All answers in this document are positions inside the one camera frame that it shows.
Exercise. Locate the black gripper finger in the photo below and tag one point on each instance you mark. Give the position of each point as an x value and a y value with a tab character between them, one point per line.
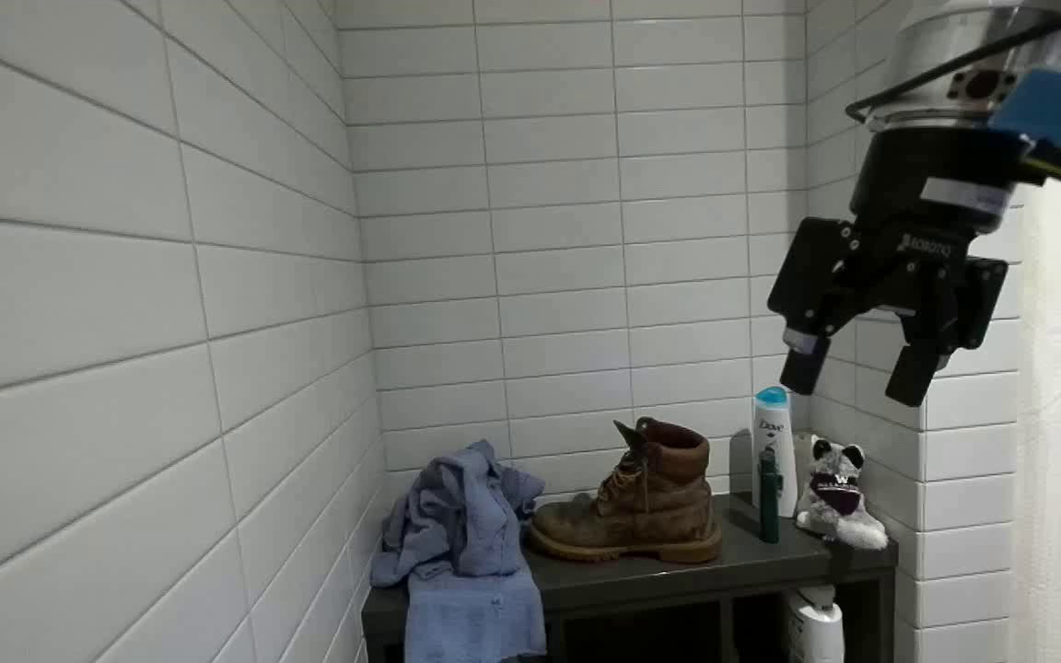
803	361
911	377

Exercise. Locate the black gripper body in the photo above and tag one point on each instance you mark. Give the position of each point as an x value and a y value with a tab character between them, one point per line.
911	235

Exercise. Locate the white Dove bottle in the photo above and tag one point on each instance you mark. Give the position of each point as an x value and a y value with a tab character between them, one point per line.
777	436

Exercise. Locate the white pump bottle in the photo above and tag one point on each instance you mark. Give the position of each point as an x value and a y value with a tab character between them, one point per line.
815	629

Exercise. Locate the brown leather boot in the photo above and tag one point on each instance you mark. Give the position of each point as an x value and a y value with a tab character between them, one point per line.
645	503

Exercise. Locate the blue towel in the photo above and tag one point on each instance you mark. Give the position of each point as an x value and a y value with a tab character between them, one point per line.
460	555

